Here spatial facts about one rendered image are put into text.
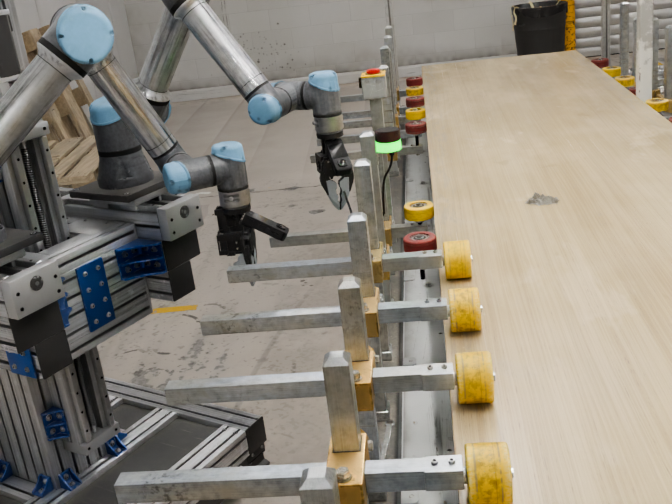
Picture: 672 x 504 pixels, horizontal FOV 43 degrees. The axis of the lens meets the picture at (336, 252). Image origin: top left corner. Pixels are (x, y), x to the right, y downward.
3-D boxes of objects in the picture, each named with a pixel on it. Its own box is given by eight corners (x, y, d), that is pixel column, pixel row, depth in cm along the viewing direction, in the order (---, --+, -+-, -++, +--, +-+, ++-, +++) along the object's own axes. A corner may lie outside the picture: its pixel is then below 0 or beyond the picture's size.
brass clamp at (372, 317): (348, 339, 154) (345, 314, 153) (353, 308, 167) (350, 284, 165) (382, 337, 154) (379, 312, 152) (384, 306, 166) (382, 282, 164)
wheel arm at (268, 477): (117, 506, 114) (111, 483, 112) (125, 489, 117) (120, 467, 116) (493, 489, 108) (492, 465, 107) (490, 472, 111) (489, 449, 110)
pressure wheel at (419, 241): (406, 286, 205) (402, 242, 201) (406, 273, 212) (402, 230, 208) (439, 284, 204) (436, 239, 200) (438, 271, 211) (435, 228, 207)
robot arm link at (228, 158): (203, 144, 202) (237, 137, 205) (210, 188, 205) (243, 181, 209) (212, 150, 195) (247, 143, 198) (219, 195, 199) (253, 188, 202)
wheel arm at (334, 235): (270, 251, 234) (268, 236, 233) (272, 246, 237) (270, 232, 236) (428, 238, 229) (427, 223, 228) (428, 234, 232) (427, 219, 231)
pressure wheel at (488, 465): (464, 459, 115) (469, 516, 110) (463, 432, 109) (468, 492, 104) (509, 457, 115) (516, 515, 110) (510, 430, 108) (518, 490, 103)
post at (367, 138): (378, 318, 216) (359, 133, 199) (379, 312, 219) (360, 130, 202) (392, 317, 215) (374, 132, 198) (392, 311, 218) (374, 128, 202)
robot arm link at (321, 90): (311, 70, 221) (342, 68, 218) (316, 111, 225) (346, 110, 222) (300, 76, 214) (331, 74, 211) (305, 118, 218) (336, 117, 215)
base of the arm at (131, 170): (87, 187, 232) (79, 152, 228) (126, 172, 244) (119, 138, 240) (126, 191, 224) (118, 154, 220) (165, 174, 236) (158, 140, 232)
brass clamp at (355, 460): (323, 518, 108) (318, 486, 106) (331, 456, 120) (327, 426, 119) (371, 516, 107) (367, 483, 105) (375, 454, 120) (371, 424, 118)
